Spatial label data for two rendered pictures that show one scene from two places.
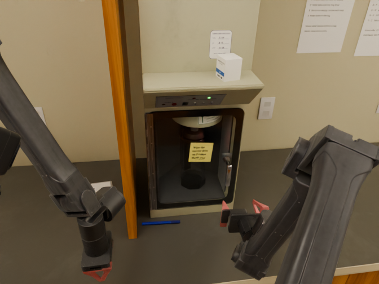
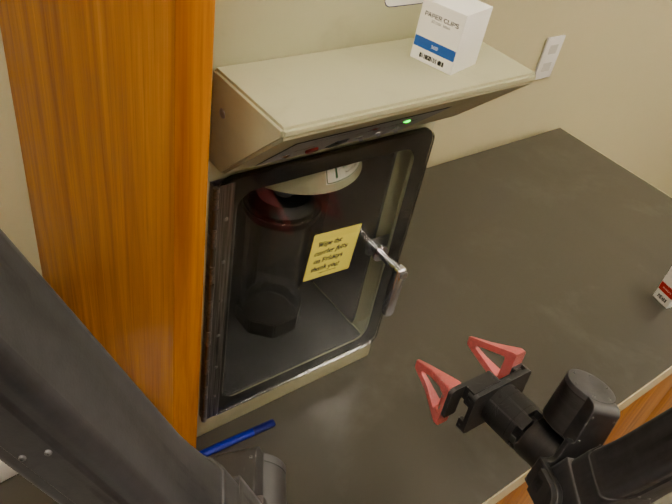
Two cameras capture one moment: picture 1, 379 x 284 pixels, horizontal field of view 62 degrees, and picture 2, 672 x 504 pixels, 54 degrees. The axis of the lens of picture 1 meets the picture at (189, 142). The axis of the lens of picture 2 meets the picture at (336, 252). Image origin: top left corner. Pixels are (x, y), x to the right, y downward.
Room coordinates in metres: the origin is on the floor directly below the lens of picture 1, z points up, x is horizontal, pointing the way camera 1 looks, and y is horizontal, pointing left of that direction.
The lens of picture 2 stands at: (0.33, 0.33, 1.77)
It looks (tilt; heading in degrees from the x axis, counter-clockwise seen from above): 40 degrees down; 325
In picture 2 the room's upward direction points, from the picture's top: 12 degrees clockwise
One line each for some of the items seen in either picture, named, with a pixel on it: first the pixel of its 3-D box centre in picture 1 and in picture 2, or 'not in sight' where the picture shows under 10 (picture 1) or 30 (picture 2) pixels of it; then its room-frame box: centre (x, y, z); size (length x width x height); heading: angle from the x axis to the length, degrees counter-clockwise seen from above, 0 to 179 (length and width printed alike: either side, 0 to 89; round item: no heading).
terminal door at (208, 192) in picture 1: (194, 163); (314, 279); (0.87, -0.02, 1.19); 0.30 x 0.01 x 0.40; 99
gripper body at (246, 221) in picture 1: (249, 228); (508, 412); (0.63, -0.17, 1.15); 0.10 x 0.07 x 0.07; 98
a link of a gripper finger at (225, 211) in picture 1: (230, 212); (448, 383); (0.69, -0.13, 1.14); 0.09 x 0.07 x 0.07; 8
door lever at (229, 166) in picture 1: (227, 171); (386, 282); (0.86, -0.13, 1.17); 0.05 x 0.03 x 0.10; 9
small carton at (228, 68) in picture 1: (228, 67); (450, 31); (0.84, -0.10, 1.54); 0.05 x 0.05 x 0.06; 23
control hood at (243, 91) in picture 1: (201, 95); (379, 115); (0.83, -0.03, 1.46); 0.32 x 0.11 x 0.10; 100
